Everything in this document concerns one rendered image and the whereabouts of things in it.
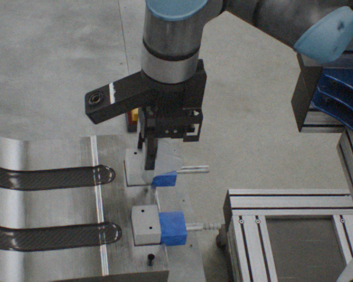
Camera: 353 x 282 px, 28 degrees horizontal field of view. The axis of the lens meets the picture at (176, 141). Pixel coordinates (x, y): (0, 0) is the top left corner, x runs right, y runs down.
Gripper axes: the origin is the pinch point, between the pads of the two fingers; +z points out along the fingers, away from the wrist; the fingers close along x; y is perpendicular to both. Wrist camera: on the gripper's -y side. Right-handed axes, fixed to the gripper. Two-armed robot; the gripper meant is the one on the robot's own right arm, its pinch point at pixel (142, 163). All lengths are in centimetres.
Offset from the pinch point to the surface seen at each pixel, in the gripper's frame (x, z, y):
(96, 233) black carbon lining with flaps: -10.4, 2.9, -7.6
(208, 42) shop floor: 135, 91, 48
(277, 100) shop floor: 102, 91, 67
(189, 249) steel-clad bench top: -8.9, 11.1, 7.4
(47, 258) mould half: -14.1, 2.8, -14.7
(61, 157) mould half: 4.2, 2.6, -12.0
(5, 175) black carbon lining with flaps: 0.9, 2.4, -20.6
